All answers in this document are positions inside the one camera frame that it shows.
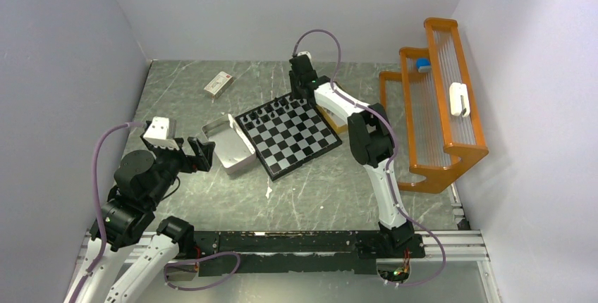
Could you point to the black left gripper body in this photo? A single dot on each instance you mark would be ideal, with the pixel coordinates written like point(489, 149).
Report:
point(170, 161)

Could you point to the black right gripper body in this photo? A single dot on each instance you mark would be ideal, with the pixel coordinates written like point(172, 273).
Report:
point(295, 85)

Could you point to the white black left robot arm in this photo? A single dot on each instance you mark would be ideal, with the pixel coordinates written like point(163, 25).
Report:
point(141, 183)

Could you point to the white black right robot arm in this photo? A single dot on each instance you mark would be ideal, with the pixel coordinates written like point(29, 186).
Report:
point(372, 145)

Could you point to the pink metal tin box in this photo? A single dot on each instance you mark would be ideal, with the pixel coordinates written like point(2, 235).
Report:
point(233, 148)

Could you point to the black white chessboard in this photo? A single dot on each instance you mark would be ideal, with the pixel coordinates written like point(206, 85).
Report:
point(292, 139)

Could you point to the yellow tray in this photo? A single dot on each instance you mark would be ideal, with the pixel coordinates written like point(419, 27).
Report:
point(338, 124)

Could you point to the white red card box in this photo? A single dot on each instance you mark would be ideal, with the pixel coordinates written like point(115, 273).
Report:
point(218, 84)

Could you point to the blue round object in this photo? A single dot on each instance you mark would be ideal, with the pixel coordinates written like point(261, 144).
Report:
point(423, 65)

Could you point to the orange wooden rack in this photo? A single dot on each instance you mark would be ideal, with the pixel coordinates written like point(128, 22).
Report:
point(441, 147)

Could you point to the white plastic clip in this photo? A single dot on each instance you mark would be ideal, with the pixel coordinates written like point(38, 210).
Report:
point(459, 100)

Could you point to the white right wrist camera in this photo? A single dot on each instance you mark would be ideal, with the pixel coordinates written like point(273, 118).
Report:
point(305, 53)

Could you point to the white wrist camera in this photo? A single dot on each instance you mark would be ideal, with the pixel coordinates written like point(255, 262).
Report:
point(160, 133)
point(305, 53)

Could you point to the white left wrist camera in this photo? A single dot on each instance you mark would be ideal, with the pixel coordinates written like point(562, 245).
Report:
point(160, 133)

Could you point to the black mounting rail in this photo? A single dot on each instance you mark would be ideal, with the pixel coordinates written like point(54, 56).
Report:
point(356, 251)

